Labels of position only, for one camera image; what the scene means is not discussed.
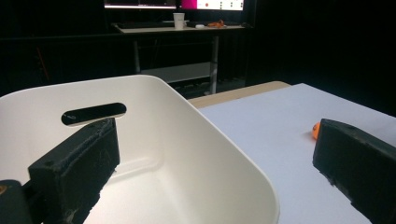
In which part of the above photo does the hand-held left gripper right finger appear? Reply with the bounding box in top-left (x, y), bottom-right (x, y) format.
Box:
top-left (312, 118), bottom-right (396, 224)

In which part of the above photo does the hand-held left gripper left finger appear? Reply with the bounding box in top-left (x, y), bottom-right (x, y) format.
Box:
top-left (22, 117), bottom-right (121, 224)

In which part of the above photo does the orange ball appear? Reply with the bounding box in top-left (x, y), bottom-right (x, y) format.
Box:
top-left (311, 121), bottom-right (321, 141)

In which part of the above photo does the white plastic bin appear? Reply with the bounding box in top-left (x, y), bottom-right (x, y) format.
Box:
top-left (0, 74), bottom-right (280, 224)

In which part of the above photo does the white table mat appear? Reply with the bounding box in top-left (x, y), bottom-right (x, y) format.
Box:
top-left (198, 82), bottom-right (396, 224)

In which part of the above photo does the computer monitor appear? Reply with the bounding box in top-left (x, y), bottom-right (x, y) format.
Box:
top-left (180, 0), bottom-right (245, 11)
top-left (104, 0), bottom-right (178, 10)

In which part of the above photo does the white paper cup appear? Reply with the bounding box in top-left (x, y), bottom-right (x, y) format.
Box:
top-left (173, 12), bottom-right (186, 30)

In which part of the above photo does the metal frame stand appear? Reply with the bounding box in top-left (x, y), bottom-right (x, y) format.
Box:
top-left (111, 22), bottom-right (250, 96)

